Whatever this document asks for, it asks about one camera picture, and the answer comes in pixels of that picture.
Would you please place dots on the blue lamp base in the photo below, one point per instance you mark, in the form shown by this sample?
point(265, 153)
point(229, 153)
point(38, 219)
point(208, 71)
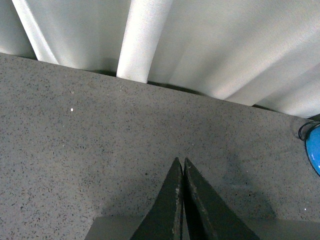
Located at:
point(312, 146)

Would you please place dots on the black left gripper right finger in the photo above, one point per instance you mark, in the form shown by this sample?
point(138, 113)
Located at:
point(207, 215)

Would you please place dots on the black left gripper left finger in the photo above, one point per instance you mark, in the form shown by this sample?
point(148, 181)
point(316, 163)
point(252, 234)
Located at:
point(164, 221)

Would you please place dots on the grey laptop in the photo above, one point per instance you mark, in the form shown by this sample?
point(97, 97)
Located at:
point(123, 227)

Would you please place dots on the white curtain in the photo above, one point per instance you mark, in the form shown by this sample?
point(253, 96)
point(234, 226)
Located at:
point(262, 53)

